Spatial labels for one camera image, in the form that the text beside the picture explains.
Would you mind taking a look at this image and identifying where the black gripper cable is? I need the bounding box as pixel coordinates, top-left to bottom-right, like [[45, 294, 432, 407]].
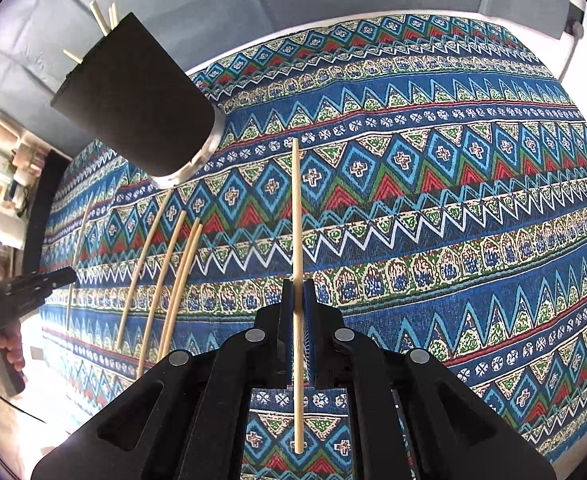
[[0, 357, 52, 426]]

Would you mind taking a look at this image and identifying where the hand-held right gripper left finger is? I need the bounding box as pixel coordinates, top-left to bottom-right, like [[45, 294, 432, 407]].
[[31, 277, 301, 480]]

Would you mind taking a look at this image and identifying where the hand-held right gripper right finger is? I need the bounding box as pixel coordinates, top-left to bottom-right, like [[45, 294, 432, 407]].
[[303, 277, 557, 480]]

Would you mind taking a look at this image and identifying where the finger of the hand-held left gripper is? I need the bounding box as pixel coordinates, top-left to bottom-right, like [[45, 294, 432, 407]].
[[4, 267, 78, 311]]

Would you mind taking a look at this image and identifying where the black cylindrical utensil holder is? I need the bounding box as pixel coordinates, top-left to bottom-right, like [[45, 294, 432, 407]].
[[50, 11, 223, 190]]

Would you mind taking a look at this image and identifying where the black side table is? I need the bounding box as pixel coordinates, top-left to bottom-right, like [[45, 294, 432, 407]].
[[24, 152, 72, 273]]

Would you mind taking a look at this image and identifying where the thin grey cable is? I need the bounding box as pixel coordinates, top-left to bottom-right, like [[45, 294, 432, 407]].
[[561, 35, 581, 83]]

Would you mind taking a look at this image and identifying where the patterned blue tablecloth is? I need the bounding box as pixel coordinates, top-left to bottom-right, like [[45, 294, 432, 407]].
[[38, 12, 587, 480]]

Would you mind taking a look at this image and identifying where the person's left hand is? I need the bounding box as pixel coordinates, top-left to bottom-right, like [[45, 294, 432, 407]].
[[0, 321, 28, 375]]

